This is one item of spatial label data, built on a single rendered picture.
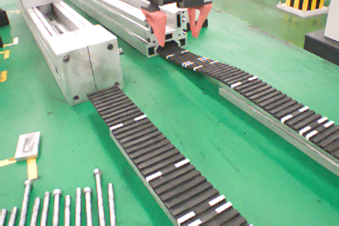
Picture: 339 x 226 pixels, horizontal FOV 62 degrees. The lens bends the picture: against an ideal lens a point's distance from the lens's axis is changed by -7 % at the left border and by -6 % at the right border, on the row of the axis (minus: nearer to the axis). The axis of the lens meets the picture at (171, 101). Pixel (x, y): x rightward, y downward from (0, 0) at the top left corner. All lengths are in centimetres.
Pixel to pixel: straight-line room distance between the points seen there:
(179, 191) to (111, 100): 20
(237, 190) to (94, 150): 19
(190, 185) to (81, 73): 27
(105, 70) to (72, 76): 6
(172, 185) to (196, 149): 10
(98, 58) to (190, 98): 16
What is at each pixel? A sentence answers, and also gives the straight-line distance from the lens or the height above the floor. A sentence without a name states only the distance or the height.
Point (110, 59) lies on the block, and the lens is 50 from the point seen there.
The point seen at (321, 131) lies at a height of 81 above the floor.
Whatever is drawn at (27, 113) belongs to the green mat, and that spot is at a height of 78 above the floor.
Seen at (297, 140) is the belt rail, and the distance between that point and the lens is 40.
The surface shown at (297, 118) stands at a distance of 40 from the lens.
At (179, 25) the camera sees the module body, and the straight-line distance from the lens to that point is 66.
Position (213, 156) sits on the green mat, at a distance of 38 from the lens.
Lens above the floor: 104
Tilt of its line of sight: 33 degrees down
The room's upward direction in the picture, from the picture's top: 4 degrees counter-clockwise
